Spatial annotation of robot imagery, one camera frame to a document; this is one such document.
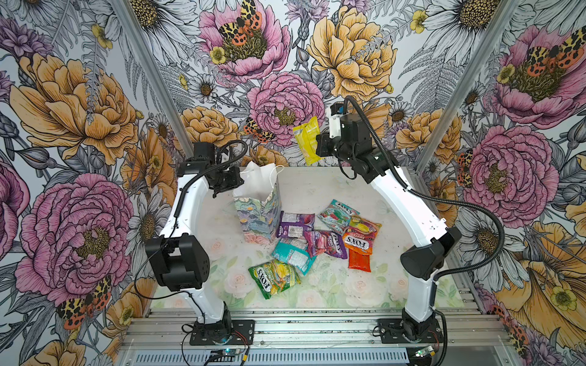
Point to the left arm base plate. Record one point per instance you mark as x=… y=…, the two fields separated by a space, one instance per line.
x=238 y=333

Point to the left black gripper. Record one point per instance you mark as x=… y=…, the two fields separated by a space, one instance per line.
x=236 y=181

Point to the teal snack packet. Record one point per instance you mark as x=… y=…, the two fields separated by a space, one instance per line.
x=294 y=252

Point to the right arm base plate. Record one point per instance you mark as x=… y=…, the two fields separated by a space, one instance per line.
x=395 y=331

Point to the aluminium corner post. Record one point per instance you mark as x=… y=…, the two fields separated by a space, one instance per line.
x=493 y=35
x=141 y=48

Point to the purple snack packet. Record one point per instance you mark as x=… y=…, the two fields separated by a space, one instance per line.
x=294 y=225

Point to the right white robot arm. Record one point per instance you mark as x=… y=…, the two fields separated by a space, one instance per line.
x=432 y=240

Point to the yellow snack packet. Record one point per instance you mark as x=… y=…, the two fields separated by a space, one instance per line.
x=306 y=137

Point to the left aluminium corner post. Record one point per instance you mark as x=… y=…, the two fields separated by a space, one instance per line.
x=141 y=48

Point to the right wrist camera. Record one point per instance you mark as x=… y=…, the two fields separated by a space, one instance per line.
x=336 y=112

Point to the floral paper gift bag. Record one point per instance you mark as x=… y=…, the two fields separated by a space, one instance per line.
x=258 y=203

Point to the green red snack packet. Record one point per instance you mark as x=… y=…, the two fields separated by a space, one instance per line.
x=337 y=216

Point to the green Fox's candy packet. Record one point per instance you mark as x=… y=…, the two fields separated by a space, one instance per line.
x=274 y=277

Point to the orange Fox's candy packet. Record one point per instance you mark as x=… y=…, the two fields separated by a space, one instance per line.
x=360 y=235

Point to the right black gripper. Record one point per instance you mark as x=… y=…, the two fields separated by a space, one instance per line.
x=323 y=141

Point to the magenta Fox's candy packet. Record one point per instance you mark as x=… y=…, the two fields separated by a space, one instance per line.
x=328 y=242

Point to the aluminium rail frame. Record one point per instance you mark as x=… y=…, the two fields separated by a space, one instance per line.
x=318 y=337

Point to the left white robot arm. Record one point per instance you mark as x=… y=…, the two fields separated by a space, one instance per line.
x=177 y=258

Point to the right aluminium corner post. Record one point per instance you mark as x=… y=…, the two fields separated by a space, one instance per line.
x=493 y=35

